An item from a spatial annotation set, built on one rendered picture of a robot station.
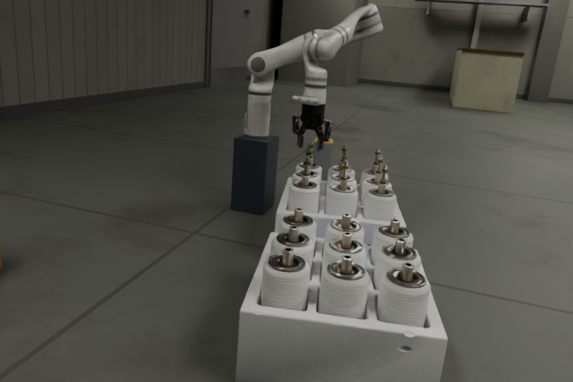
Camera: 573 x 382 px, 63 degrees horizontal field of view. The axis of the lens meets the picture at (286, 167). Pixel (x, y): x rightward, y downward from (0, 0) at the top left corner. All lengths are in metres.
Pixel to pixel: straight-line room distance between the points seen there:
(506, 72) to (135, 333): 5.92
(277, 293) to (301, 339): 0.10
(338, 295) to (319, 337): 0.09
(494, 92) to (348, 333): 5.82
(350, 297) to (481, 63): 5.78
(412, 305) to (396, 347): 0.08
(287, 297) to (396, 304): 0.21
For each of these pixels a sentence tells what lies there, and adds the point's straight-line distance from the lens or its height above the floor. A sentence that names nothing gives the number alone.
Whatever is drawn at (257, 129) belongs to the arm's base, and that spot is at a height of 0.34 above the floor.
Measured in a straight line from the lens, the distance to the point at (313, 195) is 1.43.
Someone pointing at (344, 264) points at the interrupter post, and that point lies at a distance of 0.94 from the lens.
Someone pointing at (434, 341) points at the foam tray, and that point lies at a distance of 0.95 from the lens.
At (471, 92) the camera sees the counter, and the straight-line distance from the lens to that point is 6.57.
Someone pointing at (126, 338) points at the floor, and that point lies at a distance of 1.19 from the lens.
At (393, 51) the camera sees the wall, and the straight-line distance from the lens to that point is 9.02.
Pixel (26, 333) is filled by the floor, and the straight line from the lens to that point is 1.26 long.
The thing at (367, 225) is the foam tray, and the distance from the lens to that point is 1.42.
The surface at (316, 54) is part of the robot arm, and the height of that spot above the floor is 0.64.
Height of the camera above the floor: 0.68
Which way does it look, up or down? 15 degrees down
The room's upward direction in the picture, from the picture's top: 5 degrees clockwise
